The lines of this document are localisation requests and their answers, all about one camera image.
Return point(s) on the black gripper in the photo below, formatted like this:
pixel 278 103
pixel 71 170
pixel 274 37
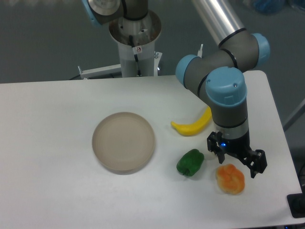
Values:
pixel 236 142

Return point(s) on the yellow toy banana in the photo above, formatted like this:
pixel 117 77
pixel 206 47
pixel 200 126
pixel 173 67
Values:
pixel 196 127

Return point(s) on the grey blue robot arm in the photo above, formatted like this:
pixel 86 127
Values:
pixel 218 79

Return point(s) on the orange toy bread knot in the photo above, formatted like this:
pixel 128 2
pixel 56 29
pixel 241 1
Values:
pixel 230 179

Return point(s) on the green toy bell pepper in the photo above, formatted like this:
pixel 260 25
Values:
pixel 190 163

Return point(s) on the black device at table edge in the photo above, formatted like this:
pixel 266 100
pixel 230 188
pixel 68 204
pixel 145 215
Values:
pixel 296 204

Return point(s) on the beige round plate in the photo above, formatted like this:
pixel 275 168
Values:
pixel 123 142

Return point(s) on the blue plastic bag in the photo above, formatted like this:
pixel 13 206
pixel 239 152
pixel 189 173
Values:
pixel 268 6

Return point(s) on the white upright bracket post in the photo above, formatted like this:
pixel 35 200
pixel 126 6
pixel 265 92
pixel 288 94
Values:
pixel 200 51

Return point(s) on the white metal bracket frame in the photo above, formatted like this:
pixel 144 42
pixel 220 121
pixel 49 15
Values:
pixel 114 70

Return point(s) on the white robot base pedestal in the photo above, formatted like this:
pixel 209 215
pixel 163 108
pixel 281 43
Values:
pixel 136 43

